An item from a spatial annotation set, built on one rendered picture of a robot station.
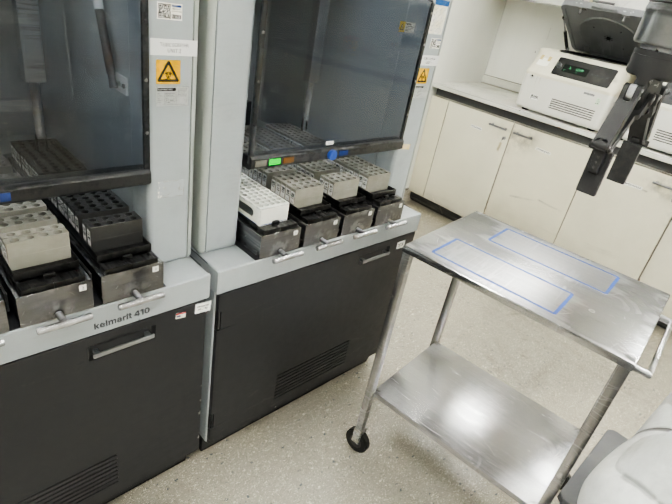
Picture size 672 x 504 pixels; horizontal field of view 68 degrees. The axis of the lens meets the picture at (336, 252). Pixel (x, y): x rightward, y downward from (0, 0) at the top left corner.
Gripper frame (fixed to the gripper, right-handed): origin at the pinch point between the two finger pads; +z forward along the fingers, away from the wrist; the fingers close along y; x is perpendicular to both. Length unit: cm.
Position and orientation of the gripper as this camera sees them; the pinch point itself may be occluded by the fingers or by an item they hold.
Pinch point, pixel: (603, 180)
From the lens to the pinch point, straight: 93.8
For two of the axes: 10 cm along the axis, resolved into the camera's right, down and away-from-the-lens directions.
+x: -6.8, -4.5, 5.8
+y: 7.2, -2.2, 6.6
